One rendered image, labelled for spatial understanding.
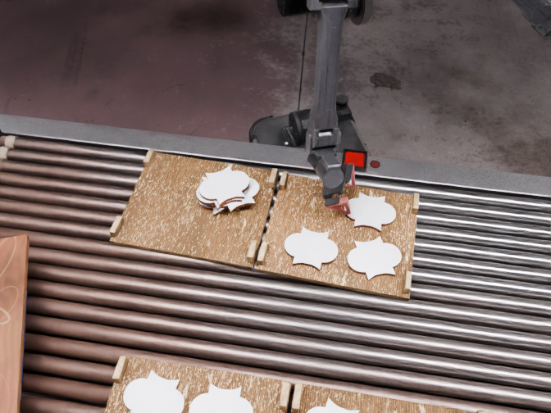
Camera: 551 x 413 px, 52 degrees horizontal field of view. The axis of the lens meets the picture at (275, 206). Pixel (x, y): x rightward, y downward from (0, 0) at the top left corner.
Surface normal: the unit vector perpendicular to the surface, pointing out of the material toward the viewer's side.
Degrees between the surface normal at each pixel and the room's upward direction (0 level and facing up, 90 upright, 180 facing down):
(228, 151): 0
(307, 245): 0
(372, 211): 0
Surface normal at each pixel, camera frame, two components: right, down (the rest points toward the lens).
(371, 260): 0.00, -0.62
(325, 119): 0.27, 0.57
